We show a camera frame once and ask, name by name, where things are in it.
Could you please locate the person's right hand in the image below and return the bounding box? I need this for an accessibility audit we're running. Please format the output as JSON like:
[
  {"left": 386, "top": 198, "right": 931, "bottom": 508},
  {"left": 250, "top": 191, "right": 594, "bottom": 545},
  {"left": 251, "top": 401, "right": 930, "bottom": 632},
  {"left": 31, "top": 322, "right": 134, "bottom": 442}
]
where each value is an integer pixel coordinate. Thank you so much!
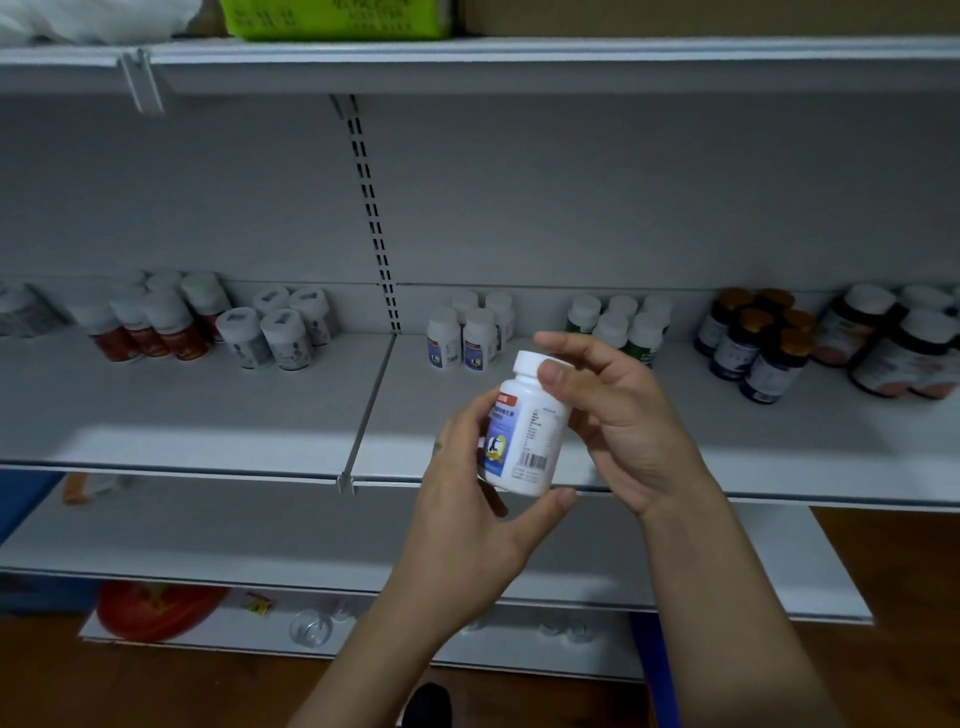
[{"left": 532, "top": 330, "right": 715, "bottom": 519}]

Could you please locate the person's left hand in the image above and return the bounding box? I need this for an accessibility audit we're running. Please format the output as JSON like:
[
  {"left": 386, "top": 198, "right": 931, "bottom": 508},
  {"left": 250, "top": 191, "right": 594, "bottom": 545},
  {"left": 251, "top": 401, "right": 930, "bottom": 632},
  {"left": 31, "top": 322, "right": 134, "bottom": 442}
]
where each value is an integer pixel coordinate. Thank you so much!
[{"left": 386, "top": 388, "right": 579, "bottom": 630}]

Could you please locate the person's right forearm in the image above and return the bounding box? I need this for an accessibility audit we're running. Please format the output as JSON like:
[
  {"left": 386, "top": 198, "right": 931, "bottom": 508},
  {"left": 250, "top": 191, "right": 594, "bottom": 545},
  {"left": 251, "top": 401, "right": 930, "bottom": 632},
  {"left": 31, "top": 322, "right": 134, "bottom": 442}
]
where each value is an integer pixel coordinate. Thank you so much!
[{"left": 639, "top": 476, "right": 847, "bottom": 728}]

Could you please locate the person's left forearm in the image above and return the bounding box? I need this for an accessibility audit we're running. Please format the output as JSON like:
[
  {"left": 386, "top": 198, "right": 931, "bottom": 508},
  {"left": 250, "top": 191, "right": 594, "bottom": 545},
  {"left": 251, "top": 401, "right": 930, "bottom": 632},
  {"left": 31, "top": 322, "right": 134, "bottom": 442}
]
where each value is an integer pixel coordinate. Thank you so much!
[{"left": 288, "top": 588, "right": 489, "bottom": 728}]

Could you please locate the grey shelf back panel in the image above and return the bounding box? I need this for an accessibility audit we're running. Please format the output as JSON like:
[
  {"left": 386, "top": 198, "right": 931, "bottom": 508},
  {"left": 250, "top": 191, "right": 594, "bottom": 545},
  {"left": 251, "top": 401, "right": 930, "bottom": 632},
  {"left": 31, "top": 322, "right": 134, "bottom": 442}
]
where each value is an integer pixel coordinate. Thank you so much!
[{"left": 0, "top": 88, "right": 960, "bottom": 337}]

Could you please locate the person's black shoe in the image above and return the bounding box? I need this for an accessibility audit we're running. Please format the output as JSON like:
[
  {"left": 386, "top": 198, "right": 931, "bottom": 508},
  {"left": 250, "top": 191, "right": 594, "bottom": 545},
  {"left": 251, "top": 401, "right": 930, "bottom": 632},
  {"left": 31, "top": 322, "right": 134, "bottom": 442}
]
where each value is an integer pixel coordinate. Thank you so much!
[{"left": 399, "top": 681, "right": 454, "bottom": 728}]

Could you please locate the white metal shelf board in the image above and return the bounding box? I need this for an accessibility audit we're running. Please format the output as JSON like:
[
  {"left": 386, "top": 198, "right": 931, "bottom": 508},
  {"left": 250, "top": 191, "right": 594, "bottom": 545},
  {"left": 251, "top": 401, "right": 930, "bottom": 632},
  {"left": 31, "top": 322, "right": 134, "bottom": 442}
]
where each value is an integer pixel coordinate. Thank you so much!
[
  {"left": 0, "top": 327, "right": 396, "bottom": 483},
  {"left": 351, "top": 333, "right": 960, "bottom": 514},
  {"left": 0, "top": 35, "right": 960, "bottom": 97},
  {"left": 0, "top": 472, "right": 876, "bottom": 626},
  {"left": 78, "top": 588, "right": 648, "bottom": 682}
]

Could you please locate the clear glass cup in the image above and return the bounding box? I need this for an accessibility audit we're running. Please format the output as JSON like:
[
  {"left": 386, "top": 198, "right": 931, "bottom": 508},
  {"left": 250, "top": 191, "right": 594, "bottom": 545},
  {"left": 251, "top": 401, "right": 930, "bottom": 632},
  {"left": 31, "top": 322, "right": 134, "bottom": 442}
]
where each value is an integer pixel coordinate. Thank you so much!
[{"left": 288, "top": 608, "right": 335, "bottom": 651}]

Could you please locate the large dark bottle white cap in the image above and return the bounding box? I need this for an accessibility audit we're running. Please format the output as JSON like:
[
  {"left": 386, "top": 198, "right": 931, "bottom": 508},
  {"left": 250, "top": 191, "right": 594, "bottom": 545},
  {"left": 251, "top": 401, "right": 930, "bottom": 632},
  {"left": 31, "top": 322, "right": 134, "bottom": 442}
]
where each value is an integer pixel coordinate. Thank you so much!
[
  {"left": 896, "top": 283, "right": 956, "bottom": 315},
  {"left": 849, "top": 307, "right": 960, "bottom": 399},
  {"left": 909, "top": 336, "right": 960, "bottom": 402},
  {"left": 810, "top": 282, "right": 898, "bottom": 369}
]

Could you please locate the red round object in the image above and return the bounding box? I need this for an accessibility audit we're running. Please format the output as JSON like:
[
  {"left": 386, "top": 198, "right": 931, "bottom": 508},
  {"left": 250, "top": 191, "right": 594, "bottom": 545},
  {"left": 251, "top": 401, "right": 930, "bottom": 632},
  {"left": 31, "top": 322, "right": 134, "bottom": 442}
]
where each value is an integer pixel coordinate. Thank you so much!
[{"left": 96, "top": 580, "right": 231, "bottom": 644}]

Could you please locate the group of red label bottles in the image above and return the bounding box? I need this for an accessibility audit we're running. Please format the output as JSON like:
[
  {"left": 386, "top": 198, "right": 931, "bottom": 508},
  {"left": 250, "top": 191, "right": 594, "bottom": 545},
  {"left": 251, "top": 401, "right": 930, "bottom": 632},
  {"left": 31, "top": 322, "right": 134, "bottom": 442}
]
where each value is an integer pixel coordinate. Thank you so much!
[{"left": 69, "top": 270, "right": 234, "bottom": 364}]

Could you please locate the green package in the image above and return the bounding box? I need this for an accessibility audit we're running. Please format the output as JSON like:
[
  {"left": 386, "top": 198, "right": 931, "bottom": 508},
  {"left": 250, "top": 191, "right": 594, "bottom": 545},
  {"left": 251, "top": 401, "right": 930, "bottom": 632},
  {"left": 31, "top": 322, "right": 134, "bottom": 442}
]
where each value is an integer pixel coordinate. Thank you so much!
[{"left": 219, "top": 0, "right": 456, "bottom": 42}]

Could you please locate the blue box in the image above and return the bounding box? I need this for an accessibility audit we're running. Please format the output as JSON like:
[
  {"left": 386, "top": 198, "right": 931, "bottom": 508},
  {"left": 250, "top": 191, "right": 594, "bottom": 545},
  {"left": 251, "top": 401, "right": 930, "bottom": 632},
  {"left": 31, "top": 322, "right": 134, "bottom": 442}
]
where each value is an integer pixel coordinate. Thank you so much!
[{"left": 0, "top": 573, "right": 100, "bottom": 618}]

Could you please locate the clear shelf label clip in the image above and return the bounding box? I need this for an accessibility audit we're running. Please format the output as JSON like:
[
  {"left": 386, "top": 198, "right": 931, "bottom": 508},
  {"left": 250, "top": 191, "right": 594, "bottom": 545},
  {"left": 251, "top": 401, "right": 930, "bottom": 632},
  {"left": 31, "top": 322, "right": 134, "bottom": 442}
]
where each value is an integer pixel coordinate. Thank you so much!
[{"left": 117, "top": 47, "right": 167, "bottom": 115}]

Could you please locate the white plastic bag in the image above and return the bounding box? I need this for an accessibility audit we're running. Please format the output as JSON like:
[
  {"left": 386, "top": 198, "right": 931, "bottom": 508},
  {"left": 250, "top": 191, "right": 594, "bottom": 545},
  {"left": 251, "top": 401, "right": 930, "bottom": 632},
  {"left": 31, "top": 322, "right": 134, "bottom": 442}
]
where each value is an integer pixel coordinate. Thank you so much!
[{"left": 0, "top": 0, "right": 205, "bottom": 47}]

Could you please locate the blue post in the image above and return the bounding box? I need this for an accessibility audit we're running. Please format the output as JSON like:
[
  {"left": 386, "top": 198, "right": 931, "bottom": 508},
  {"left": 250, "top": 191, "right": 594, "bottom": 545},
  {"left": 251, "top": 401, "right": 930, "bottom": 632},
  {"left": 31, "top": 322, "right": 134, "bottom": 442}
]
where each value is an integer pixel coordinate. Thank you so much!
[{"left": 628, "top": 611, "right": 682, "bottom": 728}]

